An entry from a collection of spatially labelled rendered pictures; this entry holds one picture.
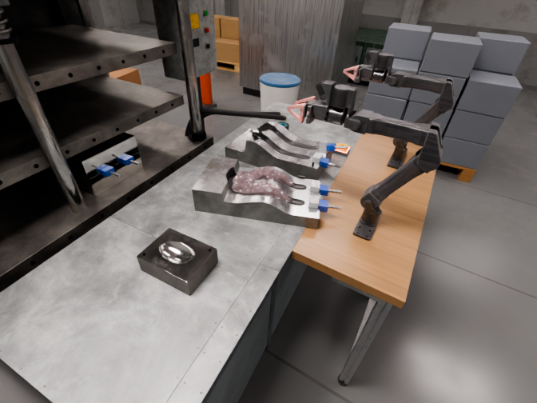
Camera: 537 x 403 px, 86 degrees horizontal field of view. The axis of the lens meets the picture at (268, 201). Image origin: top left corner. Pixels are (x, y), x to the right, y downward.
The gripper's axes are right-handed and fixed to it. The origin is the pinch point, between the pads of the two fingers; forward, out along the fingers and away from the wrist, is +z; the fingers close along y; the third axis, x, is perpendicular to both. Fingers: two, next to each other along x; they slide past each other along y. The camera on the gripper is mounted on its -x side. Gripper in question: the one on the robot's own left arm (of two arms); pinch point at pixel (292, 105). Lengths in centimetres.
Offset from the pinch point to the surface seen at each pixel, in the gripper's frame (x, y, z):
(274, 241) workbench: 40, 29, -10
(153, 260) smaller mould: 32, 63, 14
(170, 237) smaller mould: 32, 53, 17
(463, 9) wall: 7, -643, -37
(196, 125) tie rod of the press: 30, -17, 67
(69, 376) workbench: 39, 95, 10
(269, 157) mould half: 31.8, -10.9, 15.3
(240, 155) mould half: 35.0, -10.0, 32.1
